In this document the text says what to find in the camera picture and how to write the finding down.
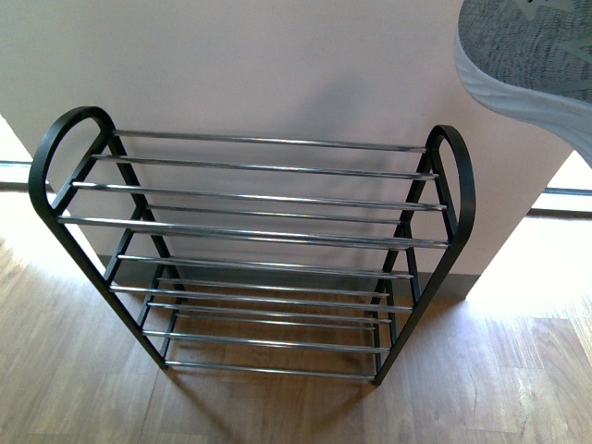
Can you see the grey knit sneaker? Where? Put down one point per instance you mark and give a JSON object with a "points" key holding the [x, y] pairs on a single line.
{"points": [[530, 61]]}

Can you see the black metal shoe rack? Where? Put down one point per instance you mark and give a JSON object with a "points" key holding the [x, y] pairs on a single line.
{"points": [[251, 254]]}

